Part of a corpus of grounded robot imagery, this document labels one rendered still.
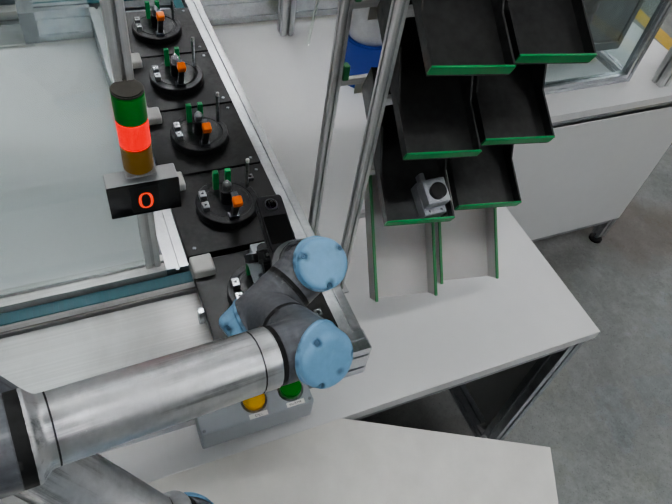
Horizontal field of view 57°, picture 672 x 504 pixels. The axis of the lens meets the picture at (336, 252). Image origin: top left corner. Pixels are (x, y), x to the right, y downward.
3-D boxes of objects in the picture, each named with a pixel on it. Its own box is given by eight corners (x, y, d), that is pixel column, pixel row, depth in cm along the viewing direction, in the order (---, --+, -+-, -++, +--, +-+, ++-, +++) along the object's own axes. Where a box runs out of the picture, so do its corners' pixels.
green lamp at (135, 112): (151, 125, 96) (147, 99, 92) (117, 129, 94) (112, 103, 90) (144, 105, 98) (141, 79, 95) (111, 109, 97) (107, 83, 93)
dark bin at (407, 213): (450, 221, 115) (466, 209, 108) (383, 226, 112) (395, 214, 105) (424, 86, 122) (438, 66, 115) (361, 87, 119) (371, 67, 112)
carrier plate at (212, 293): (337, 331, 124) (338, 325, 123) (220, 364, 116) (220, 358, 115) (296, 244, 138) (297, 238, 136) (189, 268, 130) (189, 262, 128)
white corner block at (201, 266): (216, 280, 129) (216, 268, 126) (194, 285, 127) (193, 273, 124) (210, 263, 131) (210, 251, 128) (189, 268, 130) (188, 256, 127)
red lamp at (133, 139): (154, 149, 99) (151, 125, 96) (122, 154, 98) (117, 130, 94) (147, 130, 102) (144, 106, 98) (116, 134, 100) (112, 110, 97)
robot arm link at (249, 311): (238, 341, 77) (301, 281, 79) (205, 313, 86) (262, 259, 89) (272, 379, 81) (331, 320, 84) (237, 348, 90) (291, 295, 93)
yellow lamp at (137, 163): (157, 172, 103) (154, 150, 99) (126, 177, 101) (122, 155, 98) (150, 153, 106) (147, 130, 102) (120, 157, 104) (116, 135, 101)
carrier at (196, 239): (294, 239, 139) (298, 200, 129) (187, 263, 131) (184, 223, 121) (261, 168, 152) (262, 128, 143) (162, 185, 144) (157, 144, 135)
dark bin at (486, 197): (516, 206, 120) (535, 193, 113) (454, 210, 117) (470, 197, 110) (488, 77, 127) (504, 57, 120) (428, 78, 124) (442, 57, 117)
